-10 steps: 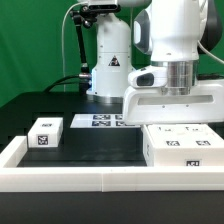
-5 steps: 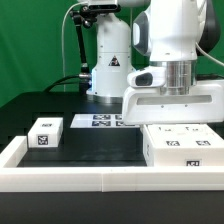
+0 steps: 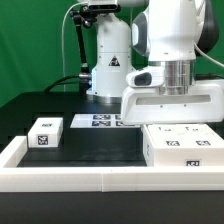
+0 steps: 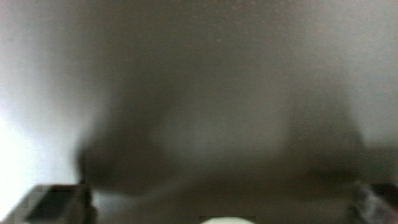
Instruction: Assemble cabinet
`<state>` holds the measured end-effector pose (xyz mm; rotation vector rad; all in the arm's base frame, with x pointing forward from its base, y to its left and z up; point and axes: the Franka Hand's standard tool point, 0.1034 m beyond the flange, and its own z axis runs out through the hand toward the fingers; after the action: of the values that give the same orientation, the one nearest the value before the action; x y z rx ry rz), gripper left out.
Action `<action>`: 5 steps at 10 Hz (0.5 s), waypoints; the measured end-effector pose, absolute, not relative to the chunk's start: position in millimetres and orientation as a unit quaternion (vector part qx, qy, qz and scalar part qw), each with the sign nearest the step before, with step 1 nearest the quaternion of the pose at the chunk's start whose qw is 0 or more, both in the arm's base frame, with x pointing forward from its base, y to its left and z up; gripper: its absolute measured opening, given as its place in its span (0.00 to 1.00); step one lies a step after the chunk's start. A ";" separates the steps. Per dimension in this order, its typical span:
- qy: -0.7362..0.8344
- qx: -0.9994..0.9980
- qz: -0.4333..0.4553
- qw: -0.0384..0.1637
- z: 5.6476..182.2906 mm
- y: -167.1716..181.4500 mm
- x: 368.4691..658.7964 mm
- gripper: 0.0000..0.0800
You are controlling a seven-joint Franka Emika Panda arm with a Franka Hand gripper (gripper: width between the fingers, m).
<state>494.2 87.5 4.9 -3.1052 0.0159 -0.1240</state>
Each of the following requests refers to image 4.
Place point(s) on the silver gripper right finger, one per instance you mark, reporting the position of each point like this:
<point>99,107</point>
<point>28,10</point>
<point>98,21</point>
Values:
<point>375,203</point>

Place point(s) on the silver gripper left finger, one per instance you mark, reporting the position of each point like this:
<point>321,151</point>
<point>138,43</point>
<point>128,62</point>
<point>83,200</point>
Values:
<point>55,204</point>

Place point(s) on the white cabinet box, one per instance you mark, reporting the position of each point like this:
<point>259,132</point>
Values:
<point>208,104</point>

